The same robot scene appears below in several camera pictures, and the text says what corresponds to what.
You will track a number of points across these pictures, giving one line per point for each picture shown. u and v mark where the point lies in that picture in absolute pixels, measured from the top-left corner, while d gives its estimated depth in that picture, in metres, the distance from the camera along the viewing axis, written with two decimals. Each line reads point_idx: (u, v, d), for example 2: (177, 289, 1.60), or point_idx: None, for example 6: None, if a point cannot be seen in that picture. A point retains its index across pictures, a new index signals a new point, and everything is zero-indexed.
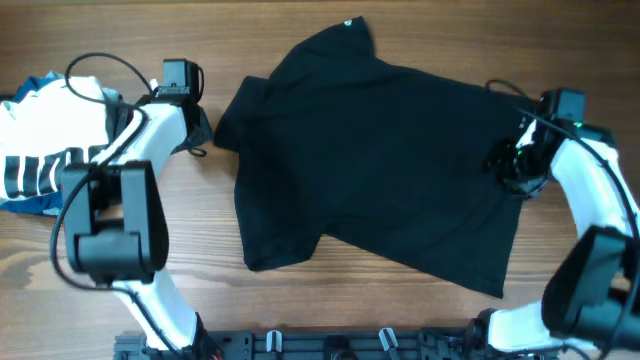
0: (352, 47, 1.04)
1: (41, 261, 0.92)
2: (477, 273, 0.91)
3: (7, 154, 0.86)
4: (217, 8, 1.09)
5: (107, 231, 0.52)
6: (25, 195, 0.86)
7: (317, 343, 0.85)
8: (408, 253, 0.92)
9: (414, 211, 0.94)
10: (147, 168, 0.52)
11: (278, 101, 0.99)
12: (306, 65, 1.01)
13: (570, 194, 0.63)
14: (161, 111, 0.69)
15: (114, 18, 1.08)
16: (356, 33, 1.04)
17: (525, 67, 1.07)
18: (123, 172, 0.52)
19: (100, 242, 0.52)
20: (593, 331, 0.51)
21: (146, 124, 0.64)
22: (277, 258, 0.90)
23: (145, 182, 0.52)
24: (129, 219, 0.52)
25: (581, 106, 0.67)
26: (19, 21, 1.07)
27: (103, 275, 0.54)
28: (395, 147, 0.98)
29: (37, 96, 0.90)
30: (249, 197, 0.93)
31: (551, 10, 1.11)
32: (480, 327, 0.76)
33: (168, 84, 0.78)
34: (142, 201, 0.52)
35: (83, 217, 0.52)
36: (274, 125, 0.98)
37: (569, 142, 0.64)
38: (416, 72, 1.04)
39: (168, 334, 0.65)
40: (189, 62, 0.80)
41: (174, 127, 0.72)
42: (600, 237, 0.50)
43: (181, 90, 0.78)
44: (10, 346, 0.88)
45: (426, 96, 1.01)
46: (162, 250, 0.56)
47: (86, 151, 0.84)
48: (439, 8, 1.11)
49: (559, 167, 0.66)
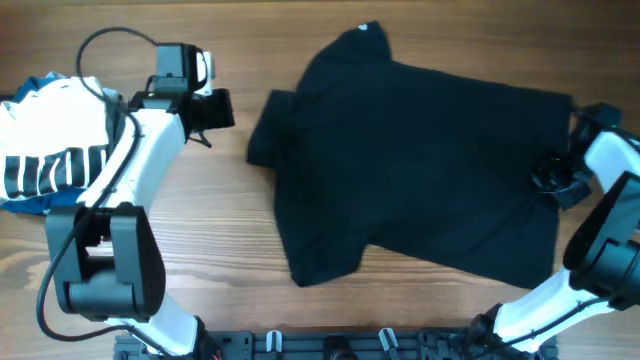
0: (370, 50, 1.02)
1: (41, 260, 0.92)
2: (523, 269, 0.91)
3: (7, 154, 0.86)
4: (218, 8, 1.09)
5: (99, 278, 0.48)
6: (24, 195, 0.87)
7: (316, 343, 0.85)
8: (453, 258, 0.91)
9: (459, 220, 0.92)
10: (137, 216, 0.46)
11: (307, 114, 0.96)
12: (327, 73, 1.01)
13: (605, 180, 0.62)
14: (155, 122, 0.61)
15: (114, 18, 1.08)
16: (371, 34, 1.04)
17: (525, 67, 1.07)
18: (112, 219, 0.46)
19: (93, 288, 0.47)
20: (610, 275, 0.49)
21: (138, 145, 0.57)
22: (320, 270, 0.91)
23: (136, 233, 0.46)
24: (121, 270, 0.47)
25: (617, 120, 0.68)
26: (20, 21, 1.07)
27: (96, 316, 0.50)
28: None
29: (37, 96, 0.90)
30: (287, 211, 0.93)
31: (551, 11, 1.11)
32: (486, 323, 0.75)
33: (162, 74, 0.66)
34: (133, 251, 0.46)
35: (73, 265, 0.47)
36: (309, 138, 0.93)
37: (607, 134, 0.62)
38: (438, 75, 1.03)
39: (174, 347, 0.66)
40: (186, 47, 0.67)
41: (172, 135, 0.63)
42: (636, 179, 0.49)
43: (177, 81, 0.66)
44: (9, 346, 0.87)
45: (458, 102, 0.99)
46: (158, 293, 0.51)
47: (86, 150, 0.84)
48: (439, 8, 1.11)
49: (595, 158, 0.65)
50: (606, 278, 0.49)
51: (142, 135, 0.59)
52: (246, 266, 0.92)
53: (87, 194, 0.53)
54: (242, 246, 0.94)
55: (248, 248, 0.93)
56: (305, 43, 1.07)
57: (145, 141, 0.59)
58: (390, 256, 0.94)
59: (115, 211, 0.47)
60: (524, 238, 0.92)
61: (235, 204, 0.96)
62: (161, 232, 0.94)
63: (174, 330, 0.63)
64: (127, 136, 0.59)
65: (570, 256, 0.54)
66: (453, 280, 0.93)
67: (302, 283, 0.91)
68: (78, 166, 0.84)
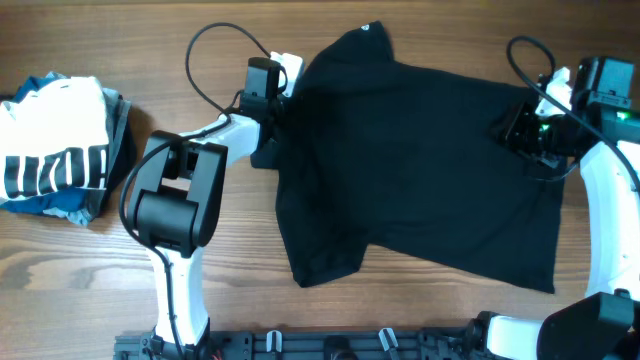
0: (368, 52, 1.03)
1: (41, 260, 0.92)
2: (526, 269, 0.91)
3: (6, 154, 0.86)
4: (218, 8, 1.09)
5: (166, 198, 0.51)
6: (25, 195, 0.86)
7: (316, 343, 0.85)
8: (455, 256, 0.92)
9: (457, 217, 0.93)
10: (222, 153, 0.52)
11: (307, 115, 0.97)
12: (328, 72, 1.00)
13: (594, 204, 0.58)
14: (244, 120, 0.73)
15: (115, 18, 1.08)
16: (370, 36, 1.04)
17: (525, 66, 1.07)
18: (202, 150, 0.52)
19: (158, 205, 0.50)
20: None
21: (227, 125, 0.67)
22: (323, 272, 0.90)
23: (219, 166, 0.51)
24: (194, 192, 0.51)
25: (623, 79, 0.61)
26: (20, 21, 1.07)
27: (149, 237, 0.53)
28: (432, 150, 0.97)
29: (37, 96, 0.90)
30: (292, 213, 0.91)
31: (552, 10, 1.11)
32: (480, 327, 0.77)
33: (249, 93, 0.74)
34: (210, 181, 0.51)
35: (154, 177, 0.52)
36: (309, 138, 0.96)
37: (602, 145, 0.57)
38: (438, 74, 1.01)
39: (178, 320, 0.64)
40: (273, 67, 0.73)
41: (246, 135, 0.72)
42: (607, 313, 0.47)
43: (261, 102, 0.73)
44: (10, 346, 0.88)
45: (455, 102, 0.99)
46: (210, 232, 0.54)
47: (86, 151, 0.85)
48: (440, 8, 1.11)
49: (589, 168, 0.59)
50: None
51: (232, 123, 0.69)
52: (246, 266, 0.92)
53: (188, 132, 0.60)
54: (242, 246, 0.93)
55: (249, 248, 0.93)
56: (305, 43, 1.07)
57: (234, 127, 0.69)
58: (390, 257, 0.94)
59: (204, 145, 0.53)
60: (527, 239, 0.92)
61: (235, 204, 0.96)
62: None
63: (192, 299, 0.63)
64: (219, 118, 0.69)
65: (549, 342, 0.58)
66: (453, 280, 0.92)
67: (305, 285, 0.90)
68: (78, 166, 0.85)
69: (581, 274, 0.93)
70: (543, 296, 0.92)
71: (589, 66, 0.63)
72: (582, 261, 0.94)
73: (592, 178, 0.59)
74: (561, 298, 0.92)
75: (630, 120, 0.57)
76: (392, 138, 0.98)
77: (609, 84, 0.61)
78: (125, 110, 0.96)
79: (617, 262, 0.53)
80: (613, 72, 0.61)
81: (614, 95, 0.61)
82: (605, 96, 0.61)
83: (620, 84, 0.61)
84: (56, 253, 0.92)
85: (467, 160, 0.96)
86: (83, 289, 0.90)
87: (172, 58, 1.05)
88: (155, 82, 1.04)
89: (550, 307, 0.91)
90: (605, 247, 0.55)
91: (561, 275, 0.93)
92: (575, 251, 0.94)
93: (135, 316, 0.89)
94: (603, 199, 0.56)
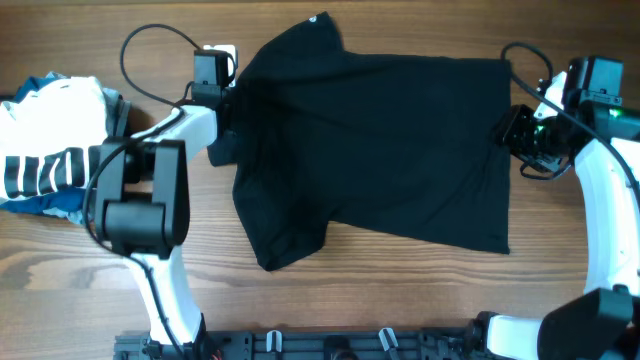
0: (314, 41, 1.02)
1: (41, 260, 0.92)
2: (480, 233, 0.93)
3: (7, 154, 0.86)
4: (218, 8, 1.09)
5: (133, 202, 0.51)
6: (25, 195, 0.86)
7: (316, 343, 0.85)
8: (415, 227, 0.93)
9: (409, 191, 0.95)
10: (179, 148, 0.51)
11: (254, 103, 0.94)
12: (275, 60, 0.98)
13: (591, 207, 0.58)
14: (202, 109, 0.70)
15: (114, 18, 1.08)
16: (319, 26, 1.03)
17: (525, 66, 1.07)
18: (159, 148, 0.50)
19: (128, 211, 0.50)
20: None
21: (182, 118, 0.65)
22: (284, 253, 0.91)
23: (178, 160, 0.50)
24: (158, 191, 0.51)
25: (614, 77, 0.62)
26: (19, 22, 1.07)
27: (123, 243, 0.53)
28: (381, 132, 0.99)
29: (37, 96, 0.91)
30: (250, 201, 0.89)
31: (552, 10, 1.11)
32: (480, 327, 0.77)
33: (200, 82, 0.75)
34: (172, 179, 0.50)
35: (115, 185, 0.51)
36: (262, 124, 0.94)
37: (596, 143, 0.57)
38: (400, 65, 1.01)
39: (171, 321, 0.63)
40: (220, 55, 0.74)
41: (207, 121, 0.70)
42: (605, 307, 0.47)
43: (213, 88, 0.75)
44: (10, 346, 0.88)
45: (405, 87, 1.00)
46: (184, 227, 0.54)
47: (86, 150, 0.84)
48: (440, 8, 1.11)
49: (584, 168, 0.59)
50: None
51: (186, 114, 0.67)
52: (246, 266, 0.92)
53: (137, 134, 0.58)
54: (241, 246, 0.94)
55: (248, 247, 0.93)
56: None
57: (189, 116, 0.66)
58: (388, 256, 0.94)
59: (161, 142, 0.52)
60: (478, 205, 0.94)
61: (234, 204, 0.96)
62: None
63: (181, 298, 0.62)
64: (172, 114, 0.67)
65: (549, 341, 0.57)
66: (452, 280, 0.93)
67: (270, 268, 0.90)
68: (78, 166, 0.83)
69: (581, 274, 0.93)
70: (543, 296, 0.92)
71: (579, 66, 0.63)
72: (582, 262, 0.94)
73: (587, 178, 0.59)
74: (561, 298, 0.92)
75: (622, 118, 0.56)
76: (342, 119, 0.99)
77: (600, 83, 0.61)
78: (124, 110, 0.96)
79: (615, 258, 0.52)
80: (603, 70, 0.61)
81: (605, 94, 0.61)
82: (597, 94, 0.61)
83: (611, 83, 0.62)
84: (56, 253, 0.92)
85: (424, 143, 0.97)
86: (82, 289, 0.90)
87: (172, 59, 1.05)
88: (155, 83, 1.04)
89: (550, 307, 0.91)
90: (603, 245, 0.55)
91: (560, 275, 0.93)
92: (575, 251, 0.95)
93: (135, 316, 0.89)
94: (599, 197, 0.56)
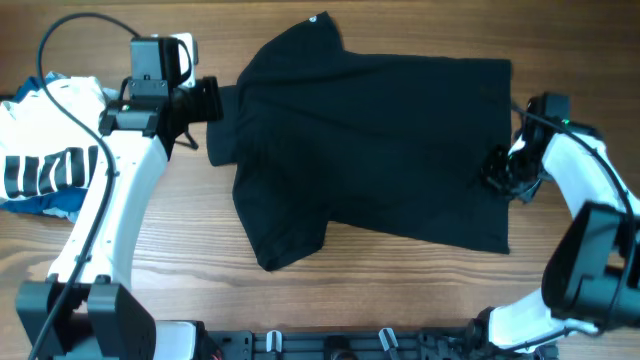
0: (316, 42, 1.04)
1: (41, 260, 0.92)
2: (480, 232, 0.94)
3: (7, 154, 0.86)
4: (218, 8, 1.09)
5: (84, 349, 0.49)
6: (25, 195, 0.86)
7: (316, 343, 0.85)
8: (414, 225, 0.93)
9: (410, 190, 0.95)
10: (117, 293, 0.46)
11: (258, 106, 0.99)
12: (275, 64, 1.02)
13: (563, 185, 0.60)
14: (131, 152, 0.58)
15: (115, 18, 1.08)
16: (320, 27, 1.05)
17: (525, 66, 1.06)
18: (90, 297, 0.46)
19: (82, 357, 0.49)
20: (595, 304, 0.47)
21: (111, 184, 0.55)
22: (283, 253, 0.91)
23: (116, 321, 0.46)
24: (108, 345, 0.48)
25: (566, 107, 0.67)
26: (19, 22, 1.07)
27: None
28: (382, 130, 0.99)
29: (37, 96, 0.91)
30: (249, 202, 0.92)
31: (551, 11, 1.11)
32: (480, 327, 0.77)
33: (139, 76, 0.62)
34: (115, 336, 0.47)
35: (55, 347, 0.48)
36: (263, 125, 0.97)
37: (559, 136, 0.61)
38: (401, 67, 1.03)
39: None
40: (165, 40, 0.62)
41: (153, 161, 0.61)
42: (597, 213, 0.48)
43: (157, 86, 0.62)
44: (9, 346, 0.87)
45: (405, 86, 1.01)
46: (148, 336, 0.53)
47: (86, 151, 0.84)
48: (439, 8, 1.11)
49: (552, 161, 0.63)
50: (589, 312, 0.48)
51: (115, 172, 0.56)
52: (246, 266, 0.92)
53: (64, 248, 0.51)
54: (241, 245, 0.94)
55: (248, 247, 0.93)
56: None
57: (119, 180, 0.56)
58: (389, 256, 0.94)
59: (92, 289, 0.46)
60: (476, 206, 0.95)
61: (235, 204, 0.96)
62: (160, 232, 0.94)
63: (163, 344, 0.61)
64: (100, 176, 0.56)
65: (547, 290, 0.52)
66: (453, 280, 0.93)
67: (270, 269, 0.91)
68: (78, 166, 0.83)
69: None
70: None
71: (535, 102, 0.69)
72: None
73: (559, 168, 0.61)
74: None
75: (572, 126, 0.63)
76: (343, 119, 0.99)
77: (554, 111, 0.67)
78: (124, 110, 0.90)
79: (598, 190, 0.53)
80: (557, 100, 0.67)
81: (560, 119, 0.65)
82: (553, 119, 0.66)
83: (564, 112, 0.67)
84: (56, 253, 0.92)
85: (424, 143, 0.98)
86: None
87: None
88: None
89: None
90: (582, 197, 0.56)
91: None
92: None
93: None
94: (570, 170, 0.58)
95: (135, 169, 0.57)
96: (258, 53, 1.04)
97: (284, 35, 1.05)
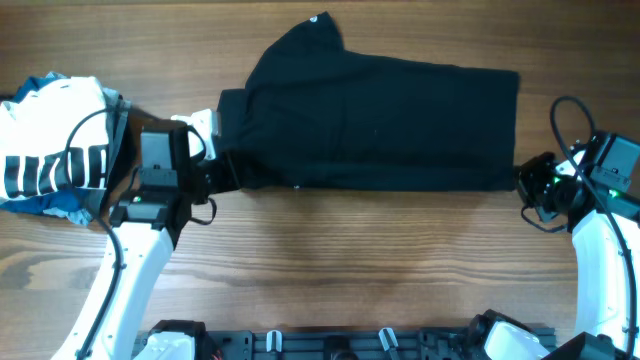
0: (317, 43, 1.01)
1: (41, 260, 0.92)
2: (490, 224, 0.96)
3: (7, 154, 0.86)
4: (218, 8, 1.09)
5: None
6: (24, 195, 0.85)
7: (316, 343, 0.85)
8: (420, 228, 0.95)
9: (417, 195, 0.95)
10: None
11: (264, 111, 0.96)
12: (280, 66, 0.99)
13: (583, 272, 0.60)
14: (138, 244, 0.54)
15: (114, 18, 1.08)
16: (320, 26, 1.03)
17: (526, 67, 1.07)
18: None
19: None
20: None
21: (116, 283, 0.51)
22: (291, 262, 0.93)
23: None
24: None
25: (631, 160, 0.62)
26: (18, 21, 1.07)
27: None
28: (389, 133, 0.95)
29: (37, 96, 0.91)
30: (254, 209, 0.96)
31: (551, 10, 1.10)
32: (484, 324, 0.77)
33: (150, 166, 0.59)
34: None
35: None
36: (269, 133, 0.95)
37: (596, 214, 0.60)
38: (402, 66, 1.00)
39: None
40: (174, 132, 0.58)
41: (160, 253, 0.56)
42: (589, 348, 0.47)
43: (167, 175, 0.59)
44: (10, 346, 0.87)
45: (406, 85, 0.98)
46: None
47: (86, 151, 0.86)
48: (440, 7, 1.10)
49: (581, 238, 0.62)
50: None
51: (122, 265, 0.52)
52: (246, 266, 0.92)
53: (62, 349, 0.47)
54: (242, 246, 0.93)
55: (249, 248, 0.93)
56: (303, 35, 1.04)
57: (125, 274, 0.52)
58: (389, 256, 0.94)
59: None
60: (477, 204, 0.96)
61: (235, 204, 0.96)
62: None
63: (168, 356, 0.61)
64: (105, 268, 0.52)
65: None
66: (453, 280, 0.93)
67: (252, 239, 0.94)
68: (78, 166, 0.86)
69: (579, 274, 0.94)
70: (543, 296, 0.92)
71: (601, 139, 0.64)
72: None
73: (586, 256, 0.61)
74: (561, 298, 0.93)
75: (620, 199, 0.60)
76: (348, 123, 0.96)
77: (615, 163, 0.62)
78: (124, 109, 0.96)
79: (603, 312, 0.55)
80: (621, 151, 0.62)
81: (616, 174, 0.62)
82: (608, 173, 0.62)
83: (626, 164, 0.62)
84: (56, 253, 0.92)
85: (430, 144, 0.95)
86: (83, 289, 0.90)
87: (172, 58, 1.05)
88: (155, 83, 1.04)
89: (550, 307, 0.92)
90: (594, 295, 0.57)
91: (560, 275, 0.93)
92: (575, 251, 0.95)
93: None
94: (593, 259, 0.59)
95: (142, 262, 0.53)
96: (262, 55, 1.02)
97: (285, 36, 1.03)
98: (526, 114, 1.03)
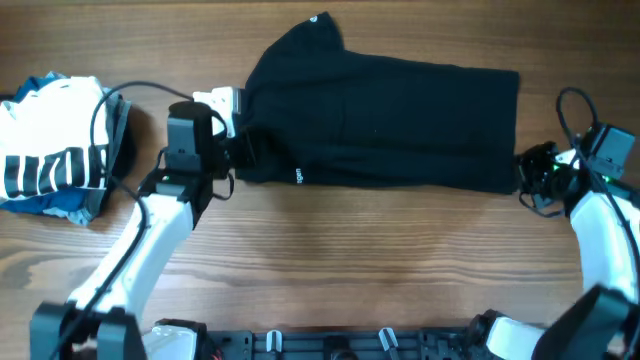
0: (317, 44, 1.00)
1: (41, 260, 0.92)
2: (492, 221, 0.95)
3: (7, 154, 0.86)
4: (217, 8, 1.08)
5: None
6: (25, 195, 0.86)
7: (316, 343, 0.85)
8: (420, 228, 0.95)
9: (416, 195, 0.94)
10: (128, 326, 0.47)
11: (265, 110, 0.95)
12: (279, 65, 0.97)
13: (586, 246, 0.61)
14: (163, 211, 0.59)
15: (114, 18, 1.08)
16: (321, 26, 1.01)
17: (526, 66, 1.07)
18: (104, 325, 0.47)
19: None
20: None
21: (141, 239, 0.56)
22: (291, 262, 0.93)
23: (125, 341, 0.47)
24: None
25: (624, 149, 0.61)
26: (18, 21, 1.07)
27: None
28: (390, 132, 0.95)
29: (37, 96, 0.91)
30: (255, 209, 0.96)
31: (552, 10, 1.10)
32: (483, 324, 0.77)
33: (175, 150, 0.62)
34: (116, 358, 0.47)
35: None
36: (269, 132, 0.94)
37: (594, 195, 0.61)
38: (403, 66, 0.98)
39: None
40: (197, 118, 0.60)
41: (180, 225, 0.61)
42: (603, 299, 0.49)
43: (190, 158, 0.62)
44: (11, 345, 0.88)
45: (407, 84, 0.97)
46: None
47: (86, 151, 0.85)
48: (441, 7, 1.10)
49: (578, 218, 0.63)
50: None
51: (147, 224, 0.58)
52: (246, 266, 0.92)
53: (82, 290, 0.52)
54: (242, 246, 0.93)
55: (249, 248, 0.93)
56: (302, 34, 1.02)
57: (149, 233, 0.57)
58: (389, 256, 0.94)
59: (107, 315, 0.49)
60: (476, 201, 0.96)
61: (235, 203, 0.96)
62: None
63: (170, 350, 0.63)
64: (133, 226, 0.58)
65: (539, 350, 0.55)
66: (452, 280, 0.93)
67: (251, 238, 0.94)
68: (78, 166, 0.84)
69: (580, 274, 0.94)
70: (543, 296, 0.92)
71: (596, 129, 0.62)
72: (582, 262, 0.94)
73: (587, 229, 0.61)
74: (561, 298, 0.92)
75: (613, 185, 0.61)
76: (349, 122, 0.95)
77: (609, 153, 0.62)
78: (124, 109, 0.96)
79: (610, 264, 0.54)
80: (616, 141, 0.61)
81: (610, 163, 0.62)
82: (601, 162, 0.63)
83: (620, 153, 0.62)
84: (56, 253, 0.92)
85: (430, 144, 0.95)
86: None
87: (172, 58, 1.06)
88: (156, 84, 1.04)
89: (550, 307, 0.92)
90: (597, 261, 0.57)
91: (560, 275, 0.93)
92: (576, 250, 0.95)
93: None
94: (593, 229, 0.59)
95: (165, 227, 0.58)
96: (262, 55, 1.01)
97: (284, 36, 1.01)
98: (525, 115, 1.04)
